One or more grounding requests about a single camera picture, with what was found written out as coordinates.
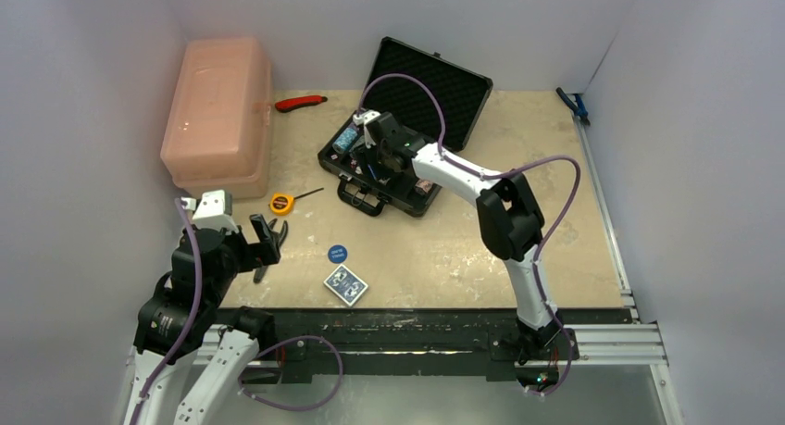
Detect blue small blind button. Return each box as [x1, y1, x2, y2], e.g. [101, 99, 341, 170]
[327, 244, 348, 264]

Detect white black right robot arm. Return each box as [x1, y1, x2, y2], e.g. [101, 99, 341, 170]
[352, 110, 561, 357]

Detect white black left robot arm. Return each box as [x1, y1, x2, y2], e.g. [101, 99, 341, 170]
[123, 190, 280, 424]

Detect blue backed playing card deck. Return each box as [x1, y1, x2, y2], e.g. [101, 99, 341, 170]
[324, 264, 368, 306]

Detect black poker set case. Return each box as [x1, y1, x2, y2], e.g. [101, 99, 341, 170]
[318, 37, 493, 218]

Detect orange blue poker chip roll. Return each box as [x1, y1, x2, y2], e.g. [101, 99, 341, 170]
[415, 179, 433, 195]

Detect red utility knife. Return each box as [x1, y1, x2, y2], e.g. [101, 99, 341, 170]
[274, 94, 329, 113]

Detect light blue poker chip roll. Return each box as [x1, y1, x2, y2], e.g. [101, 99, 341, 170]
[332, 124, 359, 155]

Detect yellow tape measure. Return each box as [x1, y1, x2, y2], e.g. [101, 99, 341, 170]
[268, 187, 324, 216]

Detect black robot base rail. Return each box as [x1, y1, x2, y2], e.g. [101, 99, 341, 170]
[202, 306, 633, 385]

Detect black grey wire stripper pliers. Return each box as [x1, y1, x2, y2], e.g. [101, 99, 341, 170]
[253, 220, 289, 284]

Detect pink translucent plastic storage box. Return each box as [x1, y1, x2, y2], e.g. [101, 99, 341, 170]
[160, 37, 273, 199]

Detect blue handled pliers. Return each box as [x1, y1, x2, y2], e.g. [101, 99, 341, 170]
[555, 87, 591, 126]

